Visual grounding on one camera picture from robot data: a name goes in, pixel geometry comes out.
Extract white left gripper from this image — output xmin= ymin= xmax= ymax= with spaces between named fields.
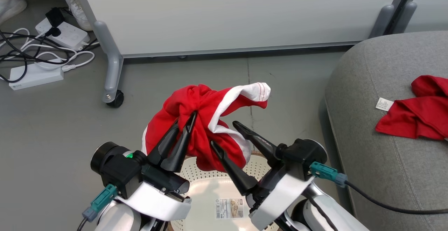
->
xmin=115 ymin=111 xmax=197 ymax=222

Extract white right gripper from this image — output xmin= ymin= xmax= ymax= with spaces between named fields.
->
xmin=210 ymin=120 xmax=315 ymax=231

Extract red garment with white trim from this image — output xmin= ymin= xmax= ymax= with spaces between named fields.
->
xmin=141 ymin=82 xmax=272 ymax=173

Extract plain red garment with tag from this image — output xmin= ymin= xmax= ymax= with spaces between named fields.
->
xmin=375 ymin=75 xmax=448 ymax=141

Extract grey fabric sofa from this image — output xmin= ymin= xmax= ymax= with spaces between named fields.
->
xmin=324 ymin=30 xmax=448 ymax=231

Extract printed label sticker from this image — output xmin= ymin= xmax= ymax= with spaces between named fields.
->
xmin=215 ymin=198 xmax=245 ymax=220

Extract white plastic laundry basket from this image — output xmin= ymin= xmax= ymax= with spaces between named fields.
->
xmin=164 ymin=153 xmax=281 ymax=231

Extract black caster wheel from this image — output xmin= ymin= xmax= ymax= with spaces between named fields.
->
xmin=106 ymin=90 xmax=125 ymax=109

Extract grey partition leg with caster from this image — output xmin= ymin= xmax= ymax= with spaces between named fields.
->
xmin=93 ymin=21 xmax=124 ymax=104

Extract large white partition board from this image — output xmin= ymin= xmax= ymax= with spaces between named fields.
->
xmin=66 ymin=0 xmax=426 ymax=58

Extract white square-ended power strip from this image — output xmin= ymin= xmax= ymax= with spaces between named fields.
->
xmin=35 ymin=17 xmax=91 ymax=51

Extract long white power strip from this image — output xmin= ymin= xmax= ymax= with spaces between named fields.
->
xmin=8 ymin=58 xmax=65 ymax=91

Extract white sneaker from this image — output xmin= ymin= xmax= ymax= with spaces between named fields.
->
xmin=0 ymin=0 xmax=28 ymax=25
xmin=58 ymin=0 xmax=93 ymax=32

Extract black power adapter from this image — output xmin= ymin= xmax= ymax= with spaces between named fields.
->
xmin=45 ymin=7 xmax=65 ymax=28

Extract narrow white partition board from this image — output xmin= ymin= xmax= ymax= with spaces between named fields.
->
xmin=392 ymin=0 xmax=448 ymax=34

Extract teal right camera connector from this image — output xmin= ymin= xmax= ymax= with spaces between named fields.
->
xmin=309 ymin=161 xmax=348 ymax=187

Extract teal camera connector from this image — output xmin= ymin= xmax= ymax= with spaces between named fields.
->
xmin=82 ymin=184 xmax=118 ymax=223
xmin=309 ymin=161 xmax=348 ymax=187

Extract teal left camera connector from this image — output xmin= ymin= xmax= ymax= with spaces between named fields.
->
xmin=82 ymin=184 xmax=118 ymax=223

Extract white power cable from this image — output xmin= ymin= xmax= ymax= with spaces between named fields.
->
xmin=0 ymin=28 xmax=96 ymax=72

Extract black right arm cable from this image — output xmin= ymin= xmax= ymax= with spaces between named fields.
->
xmin=344 ymin=180 xmax=448 ymax=215

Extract black power cables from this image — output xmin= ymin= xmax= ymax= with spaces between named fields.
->
xmin=0 ymin=30 xmax=100 ymax=84

